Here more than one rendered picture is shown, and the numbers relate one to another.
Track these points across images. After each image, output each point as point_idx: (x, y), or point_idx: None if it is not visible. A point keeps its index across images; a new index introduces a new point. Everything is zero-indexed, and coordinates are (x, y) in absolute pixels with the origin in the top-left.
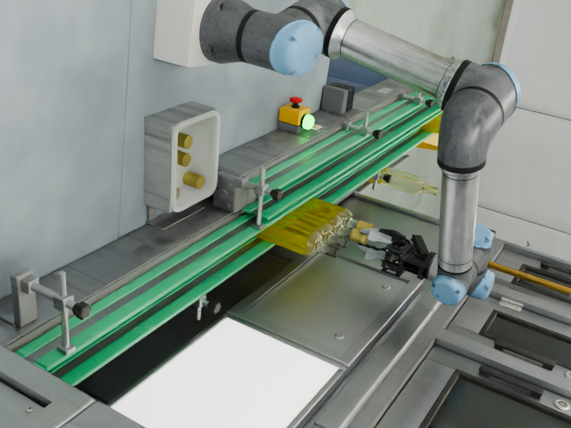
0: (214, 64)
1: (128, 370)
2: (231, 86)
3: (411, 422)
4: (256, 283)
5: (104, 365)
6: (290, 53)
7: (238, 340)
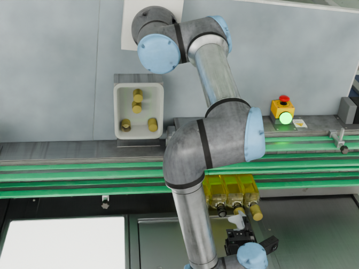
0: None
1: (54, 213)
2: None
3: None
4: None
5: (51, 204)
6: (140, 55)
7: (107, 231)
